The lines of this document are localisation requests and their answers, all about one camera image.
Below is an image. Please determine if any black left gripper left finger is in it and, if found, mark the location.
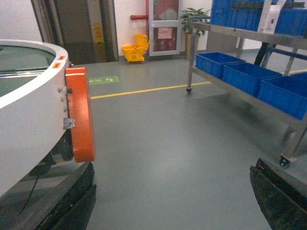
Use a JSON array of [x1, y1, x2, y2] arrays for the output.
[[0, 161, 97, 230]]

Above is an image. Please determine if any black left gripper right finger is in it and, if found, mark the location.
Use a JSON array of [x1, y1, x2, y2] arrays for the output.
[[249, 158, 307, 230]]

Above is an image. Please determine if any blue bin on shelf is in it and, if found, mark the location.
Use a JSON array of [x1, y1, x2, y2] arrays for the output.
[[196, 52, 245, 79]]

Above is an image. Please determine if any steel shelf cart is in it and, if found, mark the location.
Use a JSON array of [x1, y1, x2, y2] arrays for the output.
[[186, 16, 307, 168]]

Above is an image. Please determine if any white carton box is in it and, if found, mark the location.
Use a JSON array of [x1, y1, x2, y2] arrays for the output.
[[257, 5, 281, 34]]

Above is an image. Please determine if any orange guard cover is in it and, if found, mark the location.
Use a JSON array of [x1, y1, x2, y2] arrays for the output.
[[65, 67, 95, 163]]

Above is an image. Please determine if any white round rotary table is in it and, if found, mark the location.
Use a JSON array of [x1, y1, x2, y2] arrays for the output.
[[0, 39, 70, 195]]

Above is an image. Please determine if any yellow mop bucket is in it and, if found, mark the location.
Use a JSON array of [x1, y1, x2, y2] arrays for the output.
[[122, 34, 149, 63]]

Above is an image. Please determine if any yellow wet floor sign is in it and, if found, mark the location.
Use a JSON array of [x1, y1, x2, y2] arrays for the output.
[[93, 22, 104, 44]]

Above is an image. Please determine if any potted green plant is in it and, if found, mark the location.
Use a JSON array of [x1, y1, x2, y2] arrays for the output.
[[181, 7, 212, 60]]

